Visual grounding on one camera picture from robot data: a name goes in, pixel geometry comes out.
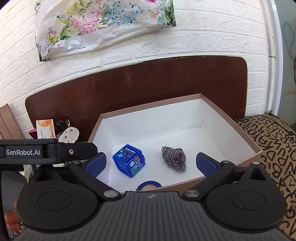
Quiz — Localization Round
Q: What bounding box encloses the blue tape roll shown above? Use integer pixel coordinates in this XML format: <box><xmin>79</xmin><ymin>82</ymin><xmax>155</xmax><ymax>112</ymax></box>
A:
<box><xmin>136</xmin><ymin>180</ymin><xmax>162</xmax><ymax>191</ymax></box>

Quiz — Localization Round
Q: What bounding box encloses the person's hand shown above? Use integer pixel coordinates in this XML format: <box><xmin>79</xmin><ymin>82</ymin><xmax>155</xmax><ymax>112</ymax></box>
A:
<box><xmin>4</xmin><ymin>210</ymin><xmax>22</xmax><ymax>232</ymax></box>

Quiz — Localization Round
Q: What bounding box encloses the red jewelry box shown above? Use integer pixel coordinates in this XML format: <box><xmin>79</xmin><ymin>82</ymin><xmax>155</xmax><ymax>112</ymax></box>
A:
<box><xmin>28</xmin><ymin>128</ymin><xmax>38</xmax><ymax>139</ymax></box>

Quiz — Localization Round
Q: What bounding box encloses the orange white medicine box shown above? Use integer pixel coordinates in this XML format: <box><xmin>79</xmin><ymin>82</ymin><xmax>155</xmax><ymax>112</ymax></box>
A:
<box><xmin>36</xmin><ymin>119</ymin><xmax>56</xmax><ymax>139</ymax></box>

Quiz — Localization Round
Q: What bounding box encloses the steel wool scrubber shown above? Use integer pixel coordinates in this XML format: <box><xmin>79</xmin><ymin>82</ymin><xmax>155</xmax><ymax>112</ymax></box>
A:
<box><xmin>162</xmin><ymin>146</ymin><xmax>187</xmax><ymax>173</ymax></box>

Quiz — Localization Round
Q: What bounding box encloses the blue cube box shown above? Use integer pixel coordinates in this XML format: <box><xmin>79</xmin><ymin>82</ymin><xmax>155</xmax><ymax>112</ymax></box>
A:
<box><xmin>112</xmin><ymin>144</ymin><xmax>145</xmax><ymax>178</ymax></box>

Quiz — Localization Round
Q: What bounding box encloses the white patterned shoe insole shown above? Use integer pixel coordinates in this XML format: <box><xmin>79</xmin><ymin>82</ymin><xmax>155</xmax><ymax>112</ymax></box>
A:
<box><xmin>59</xmin><ymin>127</ymin><xmax>79</xmax><ymax>144</ymax></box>

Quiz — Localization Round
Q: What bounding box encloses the dark brown headboard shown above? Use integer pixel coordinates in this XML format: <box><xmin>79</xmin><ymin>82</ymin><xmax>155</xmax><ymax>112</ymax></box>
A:
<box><xmin>25</xmin><ymin>56</ymin><xmax>248</xmax><ymax>141</ymax></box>

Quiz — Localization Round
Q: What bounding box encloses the floral plastic bag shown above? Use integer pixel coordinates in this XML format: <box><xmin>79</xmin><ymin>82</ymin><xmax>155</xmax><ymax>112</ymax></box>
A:
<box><xmin>35</xmin><ymin>0</ymin><xmax>176</xmax><ymax>61</ymax></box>

